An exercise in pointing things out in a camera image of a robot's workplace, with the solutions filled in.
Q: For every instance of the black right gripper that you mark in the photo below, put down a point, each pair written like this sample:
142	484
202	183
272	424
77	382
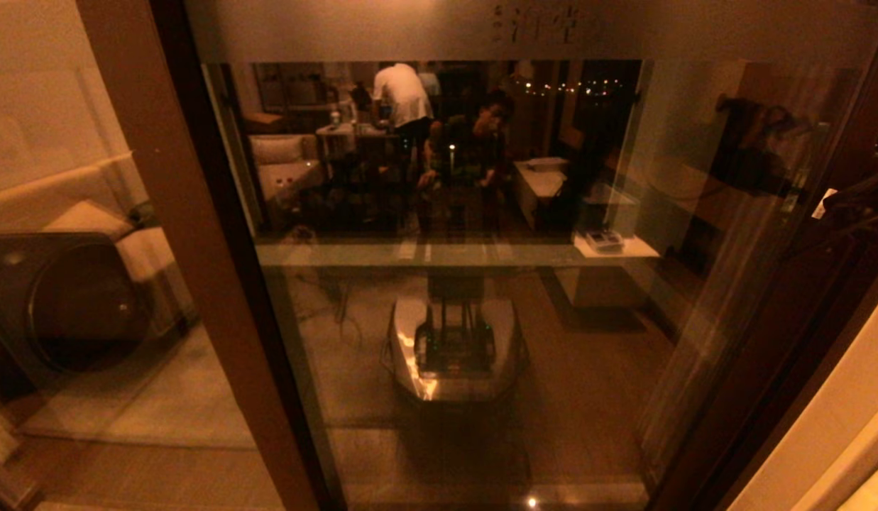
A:
861	202

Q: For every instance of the brown framed sliding glass door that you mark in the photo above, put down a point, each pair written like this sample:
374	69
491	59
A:
730	397

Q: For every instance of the brown framed fixed glass panel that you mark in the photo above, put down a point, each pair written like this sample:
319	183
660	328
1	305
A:
215	284

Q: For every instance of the dark brown door frame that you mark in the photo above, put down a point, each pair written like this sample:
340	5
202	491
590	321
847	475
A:
829	369

